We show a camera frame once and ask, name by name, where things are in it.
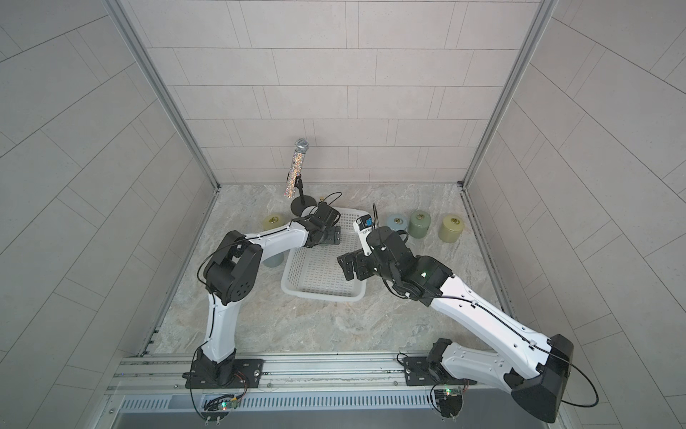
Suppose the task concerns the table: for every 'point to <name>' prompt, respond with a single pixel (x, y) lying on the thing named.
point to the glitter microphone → (296, 167)
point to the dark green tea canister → (419, 223)
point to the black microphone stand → (301, 202)
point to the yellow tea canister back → (450, 229)
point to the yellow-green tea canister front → (272, 221)
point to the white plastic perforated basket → (314, 273)
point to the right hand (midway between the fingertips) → (351, 256)
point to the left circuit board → (219, 408)
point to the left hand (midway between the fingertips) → (331, 231)
